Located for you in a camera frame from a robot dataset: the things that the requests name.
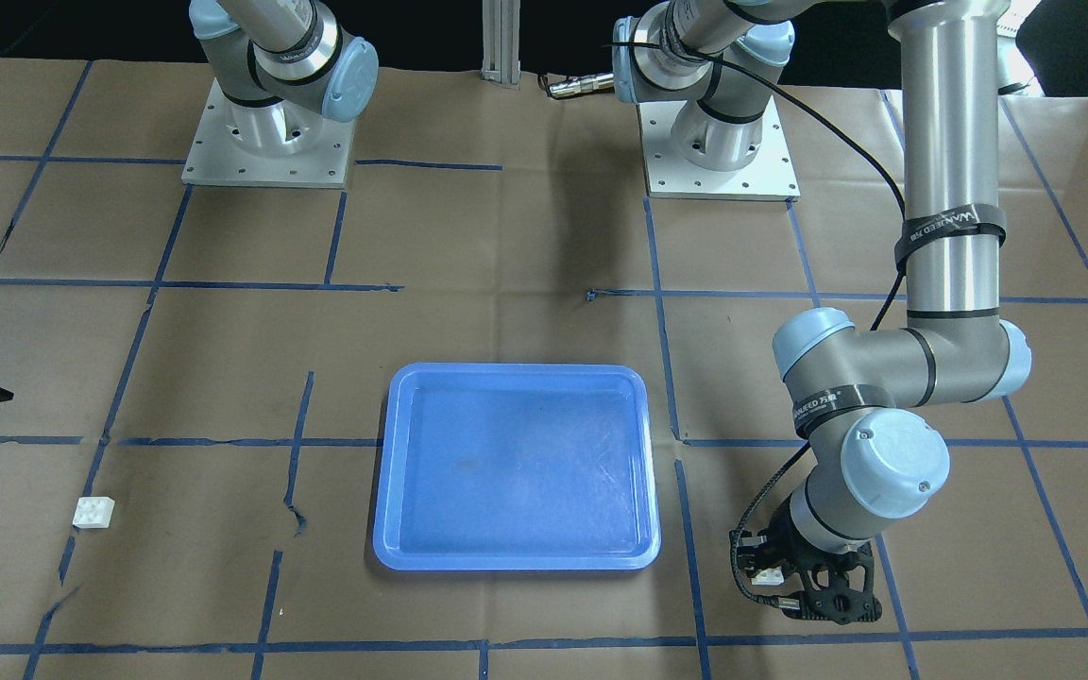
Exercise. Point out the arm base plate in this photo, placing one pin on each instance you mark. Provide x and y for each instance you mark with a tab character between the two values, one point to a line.
689	155
278	146

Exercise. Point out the white building block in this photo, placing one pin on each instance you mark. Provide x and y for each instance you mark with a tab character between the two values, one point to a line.
93	513
769	578

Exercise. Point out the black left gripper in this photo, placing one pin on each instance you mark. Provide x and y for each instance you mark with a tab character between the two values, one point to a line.
792	550

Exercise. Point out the blue plastic tray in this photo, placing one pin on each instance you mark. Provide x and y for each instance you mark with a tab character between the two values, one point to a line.
495	467

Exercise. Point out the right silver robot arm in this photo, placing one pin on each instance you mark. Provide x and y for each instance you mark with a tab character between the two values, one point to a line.
289	84

